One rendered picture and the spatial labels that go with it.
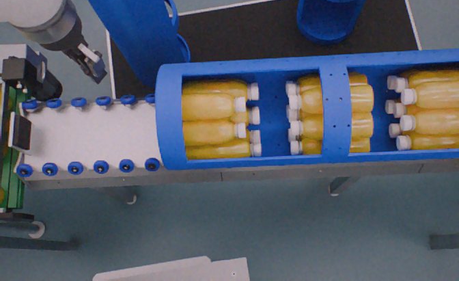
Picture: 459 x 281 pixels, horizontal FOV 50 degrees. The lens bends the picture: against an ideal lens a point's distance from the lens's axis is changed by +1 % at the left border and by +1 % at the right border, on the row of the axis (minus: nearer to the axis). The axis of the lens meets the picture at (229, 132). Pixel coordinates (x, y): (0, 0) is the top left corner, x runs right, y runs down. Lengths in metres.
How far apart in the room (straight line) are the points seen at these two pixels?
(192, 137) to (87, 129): 0.42
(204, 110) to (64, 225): 1.44
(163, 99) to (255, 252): 1.30
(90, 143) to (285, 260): 1.17
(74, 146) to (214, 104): 0.52
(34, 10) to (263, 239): 1.83
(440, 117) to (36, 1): 0.98
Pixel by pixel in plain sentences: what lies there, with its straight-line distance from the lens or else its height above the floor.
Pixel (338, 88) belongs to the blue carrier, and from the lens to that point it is 1.19.
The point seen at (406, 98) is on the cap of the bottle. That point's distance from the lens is 1.29.
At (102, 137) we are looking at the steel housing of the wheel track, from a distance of 1.52.
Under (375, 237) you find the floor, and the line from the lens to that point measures 2.40.
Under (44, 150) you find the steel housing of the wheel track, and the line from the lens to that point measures 1.58.
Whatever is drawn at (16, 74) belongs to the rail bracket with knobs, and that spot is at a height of 1.00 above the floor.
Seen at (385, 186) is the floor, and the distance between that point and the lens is 2.44.
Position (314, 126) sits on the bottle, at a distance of 1.24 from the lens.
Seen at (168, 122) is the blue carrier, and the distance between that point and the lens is 1.17.
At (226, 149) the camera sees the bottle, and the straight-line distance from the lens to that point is 1.28.
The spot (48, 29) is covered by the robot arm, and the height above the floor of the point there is 1.73.
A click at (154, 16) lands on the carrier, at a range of 1.77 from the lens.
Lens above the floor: 2.33
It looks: 75 degrees down
